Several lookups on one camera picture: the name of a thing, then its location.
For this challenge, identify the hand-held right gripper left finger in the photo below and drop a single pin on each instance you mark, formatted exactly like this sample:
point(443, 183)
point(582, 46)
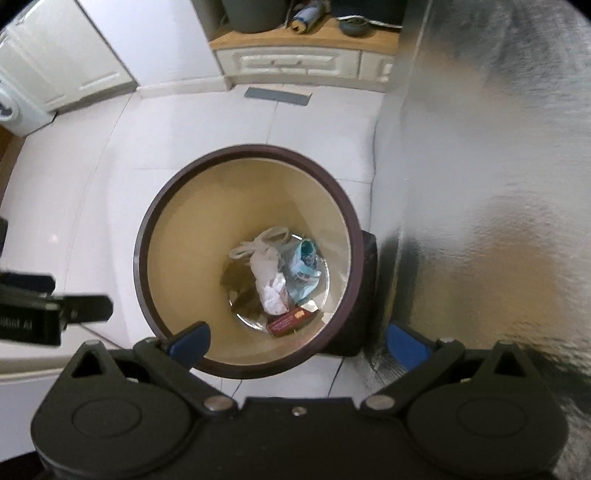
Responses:
point(190, 345)

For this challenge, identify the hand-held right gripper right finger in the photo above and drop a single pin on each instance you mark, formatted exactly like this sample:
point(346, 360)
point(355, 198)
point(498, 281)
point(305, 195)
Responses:
point(406, 345)

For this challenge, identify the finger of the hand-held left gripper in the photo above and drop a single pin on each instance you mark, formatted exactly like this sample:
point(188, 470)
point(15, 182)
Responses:
point(87, 308)
point(25, 282)

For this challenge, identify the brown paper bag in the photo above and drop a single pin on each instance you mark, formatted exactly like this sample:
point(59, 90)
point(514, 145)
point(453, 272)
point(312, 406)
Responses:
point(235, 279)

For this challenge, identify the red snack packet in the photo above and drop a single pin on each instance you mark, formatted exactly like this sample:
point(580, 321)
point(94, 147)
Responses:
point(291, 321)

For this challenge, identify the white plastic bag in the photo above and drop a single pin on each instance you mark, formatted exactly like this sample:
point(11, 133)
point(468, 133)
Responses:
point(265, 272)

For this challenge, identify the beige wastebasket with brown rim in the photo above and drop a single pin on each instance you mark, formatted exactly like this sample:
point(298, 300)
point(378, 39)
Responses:
point(184, 230)

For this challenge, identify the blue white snack wrapper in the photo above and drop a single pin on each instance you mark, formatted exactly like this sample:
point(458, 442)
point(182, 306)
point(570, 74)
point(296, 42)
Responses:
point(302, 272)

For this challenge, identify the grey trash bin with liner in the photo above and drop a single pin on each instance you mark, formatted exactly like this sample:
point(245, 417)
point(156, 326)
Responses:
point(254, 14)

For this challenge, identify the white washing machine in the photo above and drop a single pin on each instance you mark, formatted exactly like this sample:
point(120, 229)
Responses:
point(23, 108)

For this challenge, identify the white kitchen cabinets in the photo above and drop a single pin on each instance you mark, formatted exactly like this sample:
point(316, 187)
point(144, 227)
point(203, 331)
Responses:
point(69, 50)

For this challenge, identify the grey flat floor slab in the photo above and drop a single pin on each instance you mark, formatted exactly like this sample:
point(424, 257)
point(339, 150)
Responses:
point(277, 95)

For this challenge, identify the low wooden cabinet with drawers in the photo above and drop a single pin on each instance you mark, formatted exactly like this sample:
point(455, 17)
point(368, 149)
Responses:
point(295, 60)

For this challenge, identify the dark small bowl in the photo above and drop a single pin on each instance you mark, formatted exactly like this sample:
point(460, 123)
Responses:
point(354, 26)

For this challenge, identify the spray can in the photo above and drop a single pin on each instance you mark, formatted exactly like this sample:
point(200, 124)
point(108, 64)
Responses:
point(307, 14)

